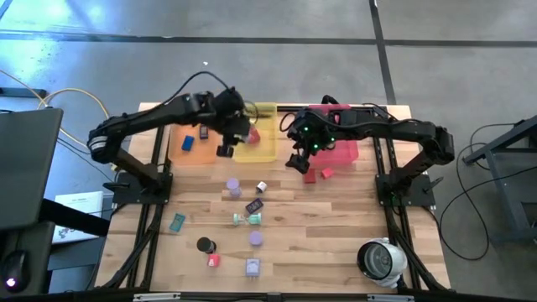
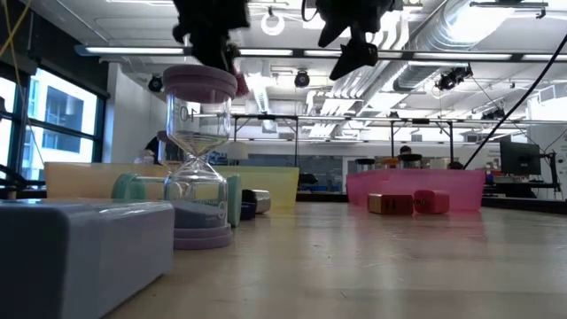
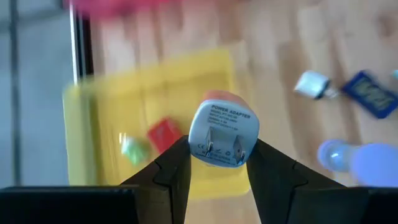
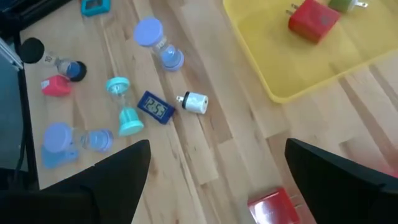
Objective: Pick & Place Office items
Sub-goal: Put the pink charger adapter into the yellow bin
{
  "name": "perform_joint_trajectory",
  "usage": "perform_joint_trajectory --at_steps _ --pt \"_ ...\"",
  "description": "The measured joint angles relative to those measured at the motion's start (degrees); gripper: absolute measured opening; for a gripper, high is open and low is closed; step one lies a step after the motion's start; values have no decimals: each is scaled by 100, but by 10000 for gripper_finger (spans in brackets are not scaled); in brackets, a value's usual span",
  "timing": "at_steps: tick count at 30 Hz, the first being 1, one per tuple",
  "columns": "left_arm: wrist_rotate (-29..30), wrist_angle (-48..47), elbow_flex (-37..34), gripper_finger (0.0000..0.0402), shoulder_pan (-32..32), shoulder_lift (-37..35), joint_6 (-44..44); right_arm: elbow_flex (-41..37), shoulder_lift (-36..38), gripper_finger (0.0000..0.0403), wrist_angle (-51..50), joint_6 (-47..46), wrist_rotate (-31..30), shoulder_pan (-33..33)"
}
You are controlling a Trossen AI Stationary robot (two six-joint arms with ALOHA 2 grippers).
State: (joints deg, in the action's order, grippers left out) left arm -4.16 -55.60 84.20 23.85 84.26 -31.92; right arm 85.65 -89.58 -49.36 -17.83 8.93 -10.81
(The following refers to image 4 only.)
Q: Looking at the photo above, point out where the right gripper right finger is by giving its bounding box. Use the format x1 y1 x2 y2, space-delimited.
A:
285 138 398 224

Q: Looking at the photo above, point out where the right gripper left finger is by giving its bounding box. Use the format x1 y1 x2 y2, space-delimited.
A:
0 139 152 224

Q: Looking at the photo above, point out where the red wall charger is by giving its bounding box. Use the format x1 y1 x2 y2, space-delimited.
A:
247 186 302 224
285 0 341 44

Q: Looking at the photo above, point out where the purple capped hourglass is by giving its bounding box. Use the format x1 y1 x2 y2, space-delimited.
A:
42 122 115 154
133 17 185 72

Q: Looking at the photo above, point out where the green and white charger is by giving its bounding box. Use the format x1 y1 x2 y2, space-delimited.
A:
328 0 369 14

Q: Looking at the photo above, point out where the teal digital clock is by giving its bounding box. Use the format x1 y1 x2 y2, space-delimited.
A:
80 0 112 17

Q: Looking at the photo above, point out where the teal hourglass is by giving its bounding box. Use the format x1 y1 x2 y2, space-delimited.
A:
104 77 145 137

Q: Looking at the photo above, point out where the dark blue digital clock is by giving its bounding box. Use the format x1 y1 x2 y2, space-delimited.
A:
137 90 177 125

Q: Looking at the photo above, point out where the yellow translucent plastic bin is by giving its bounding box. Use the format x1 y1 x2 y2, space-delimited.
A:
222 0 398 104

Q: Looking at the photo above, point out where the black-capped blue sand hourglass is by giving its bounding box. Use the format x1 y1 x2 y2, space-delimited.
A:
18 37 88 83

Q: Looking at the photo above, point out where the lavender wall charger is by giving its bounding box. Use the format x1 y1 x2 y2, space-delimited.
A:
41 144 80 170

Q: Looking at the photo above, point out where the pink wall charger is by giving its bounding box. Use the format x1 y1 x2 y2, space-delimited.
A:
40 74 73 97

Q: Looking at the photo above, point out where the silver metal bracket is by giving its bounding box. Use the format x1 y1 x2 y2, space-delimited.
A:
0 37 24 71

